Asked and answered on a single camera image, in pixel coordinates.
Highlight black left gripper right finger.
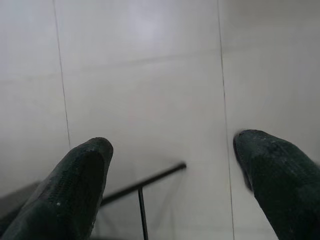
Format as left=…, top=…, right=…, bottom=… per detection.
left=232, top=128, right=320, bottom=240

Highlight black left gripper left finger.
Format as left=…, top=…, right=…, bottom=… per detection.
left=0, top=136, right=115, bottom=240

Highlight thin black metal frame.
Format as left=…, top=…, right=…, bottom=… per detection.
left=99, top=162, right=187, bottom=240

